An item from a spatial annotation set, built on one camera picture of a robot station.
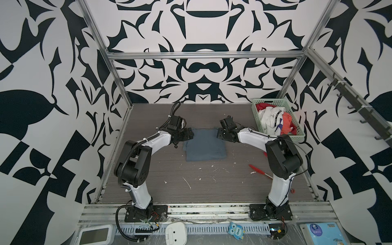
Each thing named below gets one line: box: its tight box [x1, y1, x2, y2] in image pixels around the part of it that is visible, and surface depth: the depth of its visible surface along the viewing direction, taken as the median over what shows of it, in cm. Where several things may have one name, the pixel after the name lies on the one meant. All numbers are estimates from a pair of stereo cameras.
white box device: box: [165, 221, 188, 245], surface depth 68 cm
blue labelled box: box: [299, 221, 349, 245], surface depth 66 cm
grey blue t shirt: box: [182, 128, 227, 162], surface depth 93 cm
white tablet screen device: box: [77, 224, 113, 245], surface depth 67 cm
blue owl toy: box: [227, 221, 245, 240], surface depth 70 cm
